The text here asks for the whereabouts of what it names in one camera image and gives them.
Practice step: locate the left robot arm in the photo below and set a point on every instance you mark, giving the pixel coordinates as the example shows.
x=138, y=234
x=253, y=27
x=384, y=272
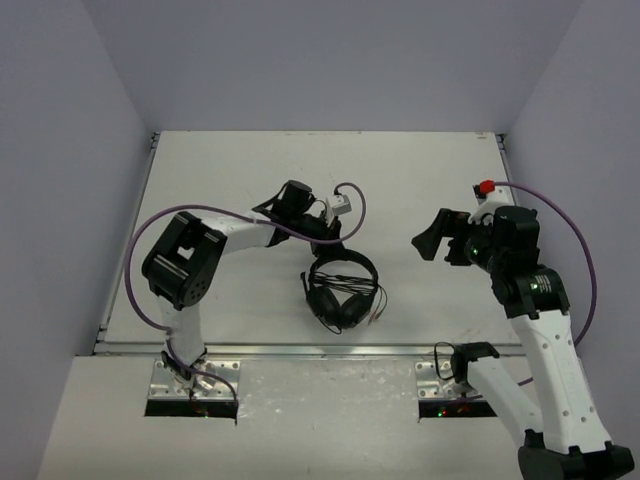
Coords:
x=181, y=265

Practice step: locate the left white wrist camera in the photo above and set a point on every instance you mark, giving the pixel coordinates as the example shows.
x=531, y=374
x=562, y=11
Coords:
x=337, y=205

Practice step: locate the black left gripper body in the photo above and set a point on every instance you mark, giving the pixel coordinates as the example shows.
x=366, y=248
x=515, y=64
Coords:
x=325, y=247

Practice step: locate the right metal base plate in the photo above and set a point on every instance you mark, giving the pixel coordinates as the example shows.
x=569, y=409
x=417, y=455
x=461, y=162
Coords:
x=433, y=383

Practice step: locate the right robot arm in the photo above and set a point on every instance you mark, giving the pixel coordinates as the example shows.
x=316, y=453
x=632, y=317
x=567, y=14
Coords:
x=559, y=435

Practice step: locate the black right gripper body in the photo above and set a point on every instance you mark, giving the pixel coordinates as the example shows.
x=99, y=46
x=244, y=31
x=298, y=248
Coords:
x=471, y=244

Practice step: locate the black headphones with cable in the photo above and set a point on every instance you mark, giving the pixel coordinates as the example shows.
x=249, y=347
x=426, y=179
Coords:
x=339, y=301

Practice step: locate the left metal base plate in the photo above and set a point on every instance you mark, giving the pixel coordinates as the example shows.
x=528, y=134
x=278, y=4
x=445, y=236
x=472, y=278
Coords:
x=219, y=384

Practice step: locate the metal base plate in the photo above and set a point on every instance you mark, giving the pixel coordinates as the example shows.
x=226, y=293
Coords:
x=219, y=384
x=433, y=383

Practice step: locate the aluminium table front rail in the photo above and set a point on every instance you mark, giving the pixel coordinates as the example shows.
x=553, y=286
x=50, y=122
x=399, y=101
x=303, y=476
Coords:
x=274, y=349

